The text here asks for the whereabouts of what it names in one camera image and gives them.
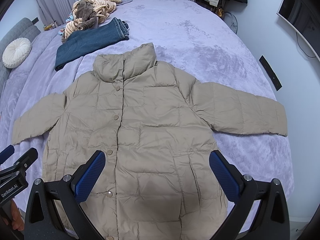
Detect beige puffer jacket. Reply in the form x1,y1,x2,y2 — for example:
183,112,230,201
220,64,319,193
12,43,287,239

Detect brown beige clothes pile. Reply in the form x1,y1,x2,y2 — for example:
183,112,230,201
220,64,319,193
60,0,122,43

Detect person's left hand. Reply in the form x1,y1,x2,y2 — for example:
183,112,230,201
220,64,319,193
1,199,24,232

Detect round white pillow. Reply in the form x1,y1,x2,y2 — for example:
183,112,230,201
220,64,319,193
2,37,31,69

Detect grey quilted headboard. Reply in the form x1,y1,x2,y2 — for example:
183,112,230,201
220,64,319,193
0,17,41,92

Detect folded blue jeans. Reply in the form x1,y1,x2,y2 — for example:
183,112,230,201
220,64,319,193
54,17,129,72

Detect lavender plush bed blanket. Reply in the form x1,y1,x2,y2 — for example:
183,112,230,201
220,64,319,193
1,0,292,185

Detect round fan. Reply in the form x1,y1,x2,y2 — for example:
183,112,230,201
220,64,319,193
222,12,238,34

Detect black strip on wall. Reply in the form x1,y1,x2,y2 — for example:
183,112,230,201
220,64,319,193
259,55,282,91

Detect wall mounted television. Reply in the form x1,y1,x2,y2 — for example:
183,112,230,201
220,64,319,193
277,0,319,59

